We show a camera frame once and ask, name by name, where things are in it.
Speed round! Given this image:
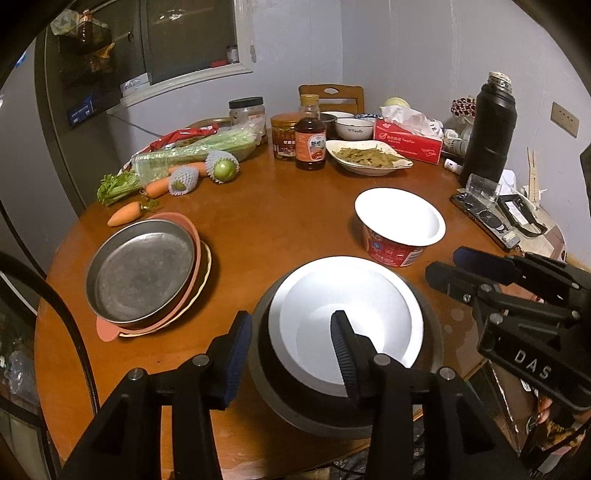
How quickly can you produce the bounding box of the clear plastic box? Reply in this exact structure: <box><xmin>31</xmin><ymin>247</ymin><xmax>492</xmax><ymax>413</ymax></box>
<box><xmin>464</xmin><ymin>173</ymin><xmax>502</xmax><ymax>199</ymax></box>

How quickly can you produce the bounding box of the celery in plastic bag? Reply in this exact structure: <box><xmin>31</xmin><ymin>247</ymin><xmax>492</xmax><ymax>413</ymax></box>
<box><xmin>96</xmin><ymin>127</ymin><xmax>262</xmax><ymax>206</ymax></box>

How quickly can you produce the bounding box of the blue box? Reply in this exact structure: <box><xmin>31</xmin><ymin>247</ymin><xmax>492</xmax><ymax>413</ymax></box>
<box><xmin>67</xmin><ymin>90</ymin><xmax>105</xmax><ymax>125</ymax></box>

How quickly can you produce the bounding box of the white box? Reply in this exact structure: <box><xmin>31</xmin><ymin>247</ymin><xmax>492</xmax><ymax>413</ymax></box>
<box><xmin>121</xmin><ymin>73</ymin><xmax>152</xmax><ymax>97</ymax></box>

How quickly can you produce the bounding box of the wall cable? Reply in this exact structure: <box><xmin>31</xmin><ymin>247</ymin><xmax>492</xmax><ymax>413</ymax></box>
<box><xmin>108</xmin><ymin>113</ymin><xmax>153</xmax><ymax>139</ymax></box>

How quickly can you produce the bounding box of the red bead bouquet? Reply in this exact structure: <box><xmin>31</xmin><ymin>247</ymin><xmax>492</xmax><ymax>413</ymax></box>
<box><xmin>450</xmin><ymin>96</ymin><xmax>478</xmax><ymax>144</ymax></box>

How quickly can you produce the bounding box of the grey refrigerator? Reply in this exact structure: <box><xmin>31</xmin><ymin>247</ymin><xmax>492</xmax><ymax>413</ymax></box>
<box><xmin>0</xmin><ymin>28</ymin><xmax>139</xmax><ymax>287</ymax></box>

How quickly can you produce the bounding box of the green fruit in foam net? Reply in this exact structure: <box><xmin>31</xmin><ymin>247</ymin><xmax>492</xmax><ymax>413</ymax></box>
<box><xmin>168</xmin><ymin>166</ymin><xmax>200</xmax><ymax>195</ymax></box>
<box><xmin>204</xmin><ymin>150</ymin><xmax>241</xmax><ymax>184</ymax></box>

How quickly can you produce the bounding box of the window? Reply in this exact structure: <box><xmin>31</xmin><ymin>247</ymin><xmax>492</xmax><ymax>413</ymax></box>
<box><xmin>139</xmin><ymin>0</ymin><xmax>257</xmax><ymax>88</ymax></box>

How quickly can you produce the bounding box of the round metal plate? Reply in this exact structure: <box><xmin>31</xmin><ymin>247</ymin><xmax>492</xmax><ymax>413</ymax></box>
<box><xmin>85</xmin><ymin>219</ymin><xmax>195</xmax><ymax>329</ymax></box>

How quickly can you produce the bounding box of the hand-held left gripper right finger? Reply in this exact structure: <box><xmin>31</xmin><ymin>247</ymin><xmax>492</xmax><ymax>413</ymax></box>
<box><xmin>329</xmin><ymin>310</ymin><xmax>532</xmax><ymax>480</ymax></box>

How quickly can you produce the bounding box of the wall socket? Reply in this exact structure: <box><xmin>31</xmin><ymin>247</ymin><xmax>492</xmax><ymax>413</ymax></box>
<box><xmin>551</xmin><ymin>102</ymin><xmax>580</xmax><ymax>138</ymax></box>

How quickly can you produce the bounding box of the white ceramic bowl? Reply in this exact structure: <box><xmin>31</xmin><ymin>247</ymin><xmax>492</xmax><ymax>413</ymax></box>
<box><xmin>335</xmin><ymin>117</ymin><xmax>376</xmax><ymax>141</ymax></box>

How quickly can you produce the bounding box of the cream plate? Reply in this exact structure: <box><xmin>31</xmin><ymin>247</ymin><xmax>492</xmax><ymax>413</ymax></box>
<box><xmin>117</xmin><ymin>240</ymin><xmax>213</xmax><ymax>339</ymax></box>

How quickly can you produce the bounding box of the black thermos flask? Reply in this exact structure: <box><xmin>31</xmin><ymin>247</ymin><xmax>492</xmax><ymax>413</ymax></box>
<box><xmin>458</xmin><ymin>71</ymin><xmax>518</xmax><ymax>188</ymax></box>

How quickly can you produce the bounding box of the open black case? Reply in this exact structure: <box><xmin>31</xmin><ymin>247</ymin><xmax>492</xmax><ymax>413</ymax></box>
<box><xmin>450</xmin><ymin>191</ymin><xmax>522</xmax><ymax>250</ymax></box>

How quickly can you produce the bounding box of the brown sauce bottle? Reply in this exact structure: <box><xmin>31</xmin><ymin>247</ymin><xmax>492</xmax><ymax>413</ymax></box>
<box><xmin>294</xmin><ymin>93</ymin><xmax>328</xmax><ymax>171</ymax></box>

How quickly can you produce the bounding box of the person's right hand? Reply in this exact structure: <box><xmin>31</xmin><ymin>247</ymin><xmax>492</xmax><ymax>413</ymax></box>
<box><xmin>529</xmin><ymin>397</ymin><xmax>561</xmax><ymax>430</ymax></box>

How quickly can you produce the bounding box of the red instant noodle cup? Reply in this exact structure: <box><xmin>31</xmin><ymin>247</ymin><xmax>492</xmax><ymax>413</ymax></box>
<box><xmin>354</xmin><ymin>187</ymin><xmax>447</xmax><ymax>268</ymax></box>

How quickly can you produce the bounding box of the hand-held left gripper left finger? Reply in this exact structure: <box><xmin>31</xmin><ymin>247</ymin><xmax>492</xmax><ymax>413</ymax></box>
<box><xmin>60</xmin><ymin>310</ymin><xmax>254</xmax><ymax>480</ymax></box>

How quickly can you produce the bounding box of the red tissue box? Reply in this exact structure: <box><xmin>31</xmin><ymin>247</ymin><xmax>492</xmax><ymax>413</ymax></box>
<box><xmin>373</xmin><ymin>105</ymin><xmax>444</xmax><ymax>164</ymax></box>

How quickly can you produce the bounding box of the white dish of pickled vegetables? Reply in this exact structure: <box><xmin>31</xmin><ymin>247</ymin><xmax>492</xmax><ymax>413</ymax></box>
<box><xmin>325</xmin><ymin>140</ymin><xmax>414</xmax><ymax>177</ymax></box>

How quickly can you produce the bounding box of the black box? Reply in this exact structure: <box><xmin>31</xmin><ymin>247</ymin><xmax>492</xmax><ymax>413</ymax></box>
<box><xmin>496</xmin><ymin>194</ymin><xmax>548</xmax><ymax>238</ymax></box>

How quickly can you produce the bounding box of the white foam bowl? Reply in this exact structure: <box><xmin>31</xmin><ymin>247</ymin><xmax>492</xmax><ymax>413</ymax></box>
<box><xmin>268</xmin><ymin>256</ymin><xmax>424</xmax><ymax>398</ymax></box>

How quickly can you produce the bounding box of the pink plate with handles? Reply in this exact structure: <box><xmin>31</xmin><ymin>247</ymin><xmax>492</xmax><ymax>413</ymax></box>
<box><xmin>95</xmin><ymin>211</ymin><xmax>202</xmax><ymax>343</ymax></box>

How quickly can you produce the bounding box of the wooden chair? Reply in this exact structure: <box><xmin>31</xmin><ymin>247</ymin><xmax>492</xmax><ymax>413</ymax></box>
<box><xmin>298</xmin><ymin>84</ymin><xmax>365</xmax><ymax>114</ymax></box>
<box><xmin>187</xmin><ymin>117</ymin><xmax>232</xmax><ymax>131</ymax></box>

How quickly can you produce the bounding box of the clear jar with black lid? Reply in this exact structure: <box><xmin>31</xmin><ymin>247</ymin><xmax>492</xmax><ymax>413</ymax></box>
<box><xmin>228</xmin><ymin>96</ymin><xmax>266</xmax><ymax>139</ymax></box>

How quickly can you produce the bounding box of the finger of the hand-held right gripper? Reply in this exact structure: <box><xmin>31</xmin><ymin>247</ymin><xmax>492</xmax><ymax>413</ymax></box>
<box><xmin>453</xmin><ymin>246</ymin><xmax>568</xmax><ymax>287</ymax></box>
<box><xmin>425</xmin><ymin>261</ymin><xmax>580</xmax><ymax>324</ymax></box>

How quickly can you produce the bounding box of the chili sauce jar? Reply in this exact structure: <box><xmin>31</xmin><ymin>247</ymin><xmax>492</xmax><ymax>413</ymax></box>
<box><xmin>270</xmin><ymin>113</ymin><xmax>301</xmax><ymax>161</ymax></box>

